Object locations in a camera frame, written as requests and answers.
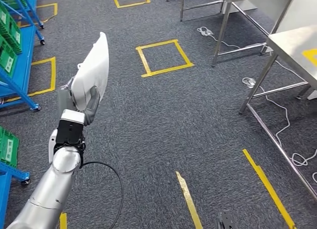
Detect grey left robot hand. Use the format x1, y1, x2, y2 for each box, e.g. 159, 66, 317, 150
57, 76, 101, 127

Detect white curved plastic part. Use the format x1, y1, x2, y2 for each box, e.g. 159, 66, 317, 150
70, 32, 109, 113

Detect yellow workbench tape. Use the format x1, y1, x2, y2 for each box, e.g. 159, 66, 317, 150
302, 48, 317, 67

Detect blue neighbouring rack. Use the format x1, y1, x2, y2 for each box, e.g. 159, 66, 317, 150
0, 0, 45, 112

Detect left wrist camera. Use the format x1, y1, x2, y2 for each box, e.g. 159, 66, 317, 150
55, 109, 86, 146

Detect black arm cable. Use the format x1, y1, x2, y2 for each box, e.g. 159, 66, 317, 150
82, 161, 125, 229

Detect white floor cable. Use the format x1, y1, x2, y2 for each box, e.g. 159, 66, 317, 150
197, 26, 268, 49

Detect white power strip cable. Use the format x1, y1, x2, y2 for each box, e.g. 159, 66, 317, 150
242, 60, 317, 184

